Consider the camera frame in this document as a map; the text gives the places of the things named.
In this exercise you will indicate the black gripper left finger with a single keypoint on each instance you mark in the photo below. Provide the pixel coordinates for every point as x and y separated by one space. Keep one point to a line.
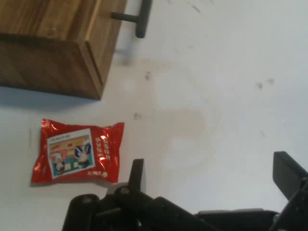
134 192

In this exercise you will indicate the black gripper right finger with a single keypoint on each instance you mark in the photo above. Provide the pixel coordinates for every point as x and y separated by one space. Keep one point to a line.
287 175

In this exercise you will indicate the red snack packet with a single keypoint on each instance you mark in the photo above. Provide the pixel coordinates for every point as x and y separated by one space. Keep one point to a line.
77 152

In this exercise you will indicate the wooden drawer box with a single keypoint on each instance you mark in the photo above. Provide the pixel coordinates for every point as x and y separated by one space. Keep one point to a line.
55 45

